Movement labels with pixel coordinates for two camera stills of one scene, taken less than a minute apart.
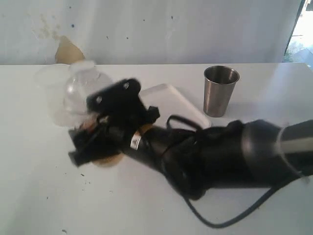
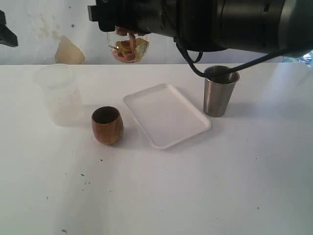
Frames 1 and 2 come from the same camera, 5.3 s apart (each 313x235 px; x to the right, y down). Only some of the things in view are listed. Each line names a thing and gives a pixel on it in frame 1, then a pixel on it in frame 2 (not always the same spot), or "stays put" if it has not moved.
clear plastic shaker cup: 89,123 -> 126,45
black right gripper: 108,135 -> 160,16
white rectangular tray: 169,102 stays put
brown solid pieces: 88,124 -> 126,49
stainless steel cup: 219,82 stays put
